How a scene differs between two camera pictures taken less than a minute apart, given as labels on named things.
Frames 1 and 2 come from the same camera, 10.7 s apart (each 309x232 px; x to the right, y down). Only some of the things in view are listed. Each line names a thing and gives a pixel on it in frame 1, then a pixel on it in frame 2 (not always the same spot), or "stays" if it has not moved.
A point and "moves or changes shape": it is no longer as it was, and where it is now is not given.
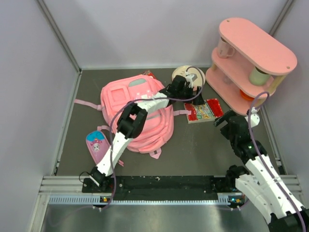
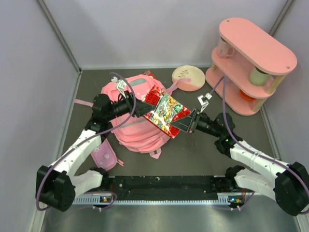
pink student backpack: x=117 y=94 stays
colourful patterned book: x=201 y=113 moves or changes shape
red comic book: x=148 y=73 stays
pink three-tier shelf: x=248 y=63 stays
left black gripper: x=186 y=86 to x=142 y=108
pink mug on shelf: x=225 y=50 stays
